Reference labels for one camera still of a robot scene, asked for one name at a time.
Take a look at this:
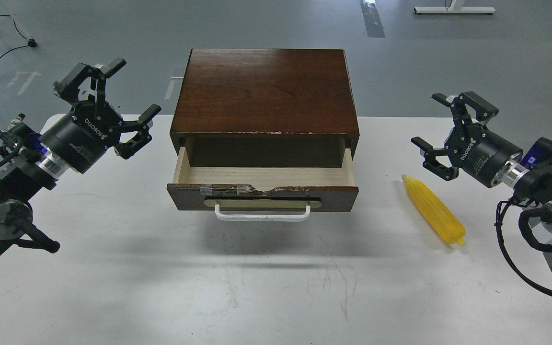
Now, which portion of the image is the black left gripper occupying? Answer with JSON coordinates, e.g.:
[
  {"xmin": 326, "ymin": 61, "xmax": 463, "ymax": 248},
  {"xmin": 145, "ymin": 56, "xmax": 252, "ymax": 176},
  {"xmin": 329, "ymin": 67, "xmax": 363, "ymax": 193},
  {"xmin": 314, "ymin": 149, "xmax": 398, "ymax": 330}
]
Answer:
[{"xmin": 39, "ymin": 58, "xmax": 162, "ymax": 174}]

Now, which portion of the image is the dark wooden cabinet box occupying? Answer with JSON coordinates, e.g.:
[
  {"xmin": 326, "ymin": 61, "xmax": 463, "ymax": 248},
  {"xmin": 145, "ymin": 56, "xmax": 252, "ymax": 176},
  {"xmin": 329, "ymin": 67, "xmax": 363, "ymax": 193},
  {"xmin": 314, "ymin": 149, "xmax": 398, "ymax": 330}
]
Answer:
[{"xmin": 170, "ymin": 48, "xmax": 360, "ymax": 151}]

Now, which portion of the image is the white table leg base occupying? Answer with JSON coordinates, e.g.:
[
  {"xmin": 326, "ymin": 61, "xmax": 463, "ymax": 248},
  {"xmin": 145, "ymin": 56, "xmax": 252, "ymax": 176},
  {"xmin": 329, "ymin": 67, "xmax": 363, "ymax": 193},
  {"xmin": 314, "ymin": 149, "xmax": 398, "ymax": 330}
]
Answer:
[{"xmin": 414, "ymin": 0, "xmax": 496, "ymax": 15}]

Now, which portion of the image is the yellow plastic corn cob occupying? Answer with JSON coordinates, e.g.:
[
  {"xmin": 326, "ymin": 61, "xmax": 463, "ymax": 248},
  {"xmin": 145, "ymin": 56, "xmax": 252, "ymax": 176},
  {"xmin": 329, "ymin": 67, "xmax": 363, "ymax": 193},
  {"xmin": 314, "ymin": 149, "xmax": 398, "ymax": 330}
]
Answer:
[{"xmin": 401, "ymin": 174, "xmax": 466, "ymax": 246}]

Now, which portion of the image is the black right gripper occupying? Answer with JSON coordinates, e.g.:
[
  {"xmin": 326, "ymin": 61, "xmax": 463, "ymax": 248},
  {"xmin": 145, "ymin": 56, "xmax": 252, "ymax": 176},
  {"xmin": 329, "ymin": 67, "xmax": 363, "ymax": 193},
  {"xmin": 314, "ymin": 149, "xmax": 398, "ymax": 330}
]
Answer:
[{"xmin": 411, "ymin": 92, "xmax": 523, "ymax": 188}]

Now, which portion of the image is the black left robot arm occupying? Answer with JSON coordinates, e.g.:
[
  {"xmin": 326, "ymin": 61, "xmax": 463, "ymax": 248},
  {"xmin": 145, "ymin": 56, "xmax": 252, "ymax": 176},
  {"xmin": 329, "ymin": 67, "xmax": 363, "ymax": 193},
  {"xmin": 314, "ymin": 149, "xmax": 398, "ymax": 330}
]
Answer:
[{"xmin": 0, "ymin": 58, "xmax": 161, "ymax": 256}]

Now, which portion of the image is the white stand with casters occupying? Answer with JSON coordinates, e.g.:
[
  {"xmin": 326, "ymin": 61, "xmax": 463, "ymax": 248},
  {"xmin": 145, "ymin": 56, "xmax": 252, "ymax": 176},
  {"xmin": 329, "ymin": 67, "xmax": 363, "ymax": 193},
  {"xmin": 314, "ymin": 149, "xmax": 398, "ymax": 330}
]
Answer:
[{"xmin": 0, "ymin": 0, "xmax": 38, "ymax": 47}]

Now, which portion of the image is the wooden drawer with white handle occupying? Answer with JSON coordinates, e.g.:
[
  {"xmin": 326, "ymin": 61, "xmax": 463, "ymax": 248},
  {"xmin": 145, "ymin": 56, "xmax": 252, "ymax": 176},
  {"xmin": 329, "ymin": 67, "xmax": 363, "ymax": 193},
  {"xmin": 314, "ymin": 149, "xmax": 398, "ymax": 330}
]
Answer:
[{"xmin": 167, "ymin": 136, "xmax": 359, "ymax": 213}]

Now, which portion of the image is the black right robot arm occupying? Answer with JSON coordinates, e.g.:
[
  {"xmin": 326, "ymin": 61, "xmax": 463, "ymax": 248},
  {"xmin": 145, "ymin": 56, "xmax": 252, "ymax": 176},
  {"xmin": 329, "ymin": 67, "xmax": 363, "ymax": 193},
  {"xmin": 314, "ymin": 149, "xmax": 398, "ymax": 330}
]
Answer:
[{"xmin": 411, "ymin": 92, "xmax": 552, "ymax": 297}]

